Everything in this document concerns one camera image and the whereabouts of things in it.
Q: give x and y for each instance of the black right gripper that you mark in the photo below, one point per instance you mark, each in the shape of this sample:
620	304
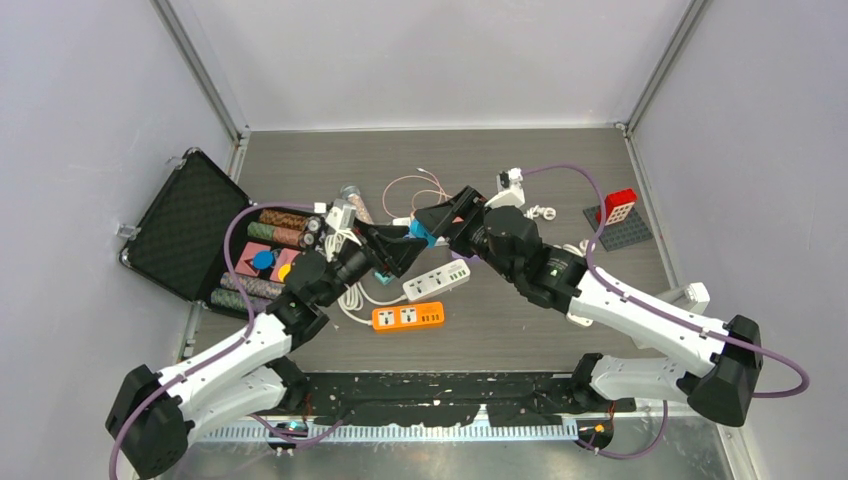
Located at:
438	220

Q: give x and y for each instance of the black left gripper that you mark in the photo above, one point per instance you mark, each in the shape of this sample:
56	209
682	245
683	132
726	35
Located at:
393	246

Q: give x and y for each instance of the blue plug adapter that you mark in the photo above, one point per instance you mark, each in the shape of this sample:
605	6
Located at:
417	230

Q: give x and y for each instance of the pink charger with cable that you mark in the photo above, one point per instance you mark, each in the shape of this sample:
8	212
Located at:
401	196

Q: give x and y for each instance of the white plug adapter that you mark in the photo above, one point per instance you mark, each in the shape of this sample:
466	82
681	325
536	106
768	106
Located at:
579	320

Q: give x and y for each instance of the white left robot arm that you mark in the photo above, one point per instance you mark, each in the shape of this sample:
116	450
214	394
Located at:
156	415

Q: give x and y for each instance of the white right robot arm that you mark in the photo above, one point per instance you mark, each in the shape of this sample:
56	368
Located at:
709	364

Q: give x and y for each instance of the teal plug adapter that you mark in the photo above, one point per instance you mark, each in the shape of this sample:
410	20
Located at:
384	279

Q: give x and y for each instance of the white usb power strip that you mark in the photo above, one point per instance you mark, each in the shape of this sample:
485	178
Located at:
437	281

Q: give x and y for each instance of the orange power strip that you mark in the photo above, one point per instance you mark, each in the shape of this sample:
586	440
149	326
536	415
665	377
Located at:
402	318

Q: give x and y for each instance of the yellow round chip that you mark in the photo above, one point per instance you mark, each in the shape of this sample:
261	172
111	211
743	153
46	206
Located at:
283	272

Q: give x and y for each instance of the blue round chip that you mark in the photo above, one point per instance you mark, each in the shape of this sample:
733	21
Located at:
263	260

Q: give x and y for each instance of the red toy brick block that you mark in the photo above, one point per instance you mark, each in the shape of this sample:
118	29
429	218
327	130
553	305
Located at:
616	207

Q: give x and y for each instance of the dark grey brick baseplate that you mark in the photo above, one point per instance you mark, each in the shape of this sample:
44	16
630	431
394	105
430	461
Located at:
630	231

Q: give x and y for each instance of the black poker chip case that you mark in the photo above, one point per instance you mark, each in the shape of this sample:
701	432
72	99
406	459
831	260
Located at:
197	239

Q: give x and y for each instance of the white box device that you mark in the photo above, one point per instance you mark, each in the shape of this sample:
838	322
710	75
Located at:
692	297

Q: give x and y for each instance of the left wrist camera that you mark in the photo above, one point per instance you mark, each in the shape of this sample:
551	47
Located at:
337	220

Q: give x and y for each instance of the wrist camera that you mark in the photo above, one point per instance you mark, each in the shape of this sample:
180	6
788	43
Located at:
509	190
337	220

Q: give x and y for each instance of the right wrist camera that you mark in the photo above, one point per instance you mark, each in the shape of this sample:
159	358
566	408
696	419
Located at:
509	190

